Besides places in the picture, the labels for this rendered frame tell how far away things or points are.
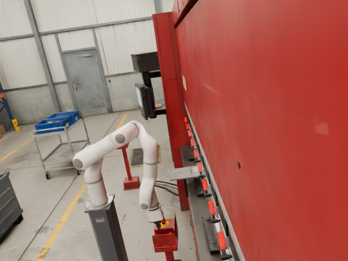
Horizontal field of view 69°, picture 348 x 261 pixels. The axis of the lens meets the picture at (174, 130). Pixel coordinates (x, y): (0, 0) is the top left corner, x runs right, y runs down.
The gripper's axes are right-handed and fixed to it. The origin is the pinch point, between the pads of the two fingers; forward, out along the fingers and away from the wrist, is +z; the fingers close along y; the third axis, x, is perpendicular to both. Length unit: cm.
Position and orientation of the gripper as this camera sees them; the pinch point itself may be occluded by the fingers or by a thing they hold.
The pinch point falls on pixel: (158, 225)
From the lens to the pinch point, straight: 187.1
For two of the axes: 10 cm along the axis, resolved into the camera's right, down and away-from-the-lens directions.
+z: 2.2, 9.2, 3.1
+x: -0.1, 3.2, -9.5
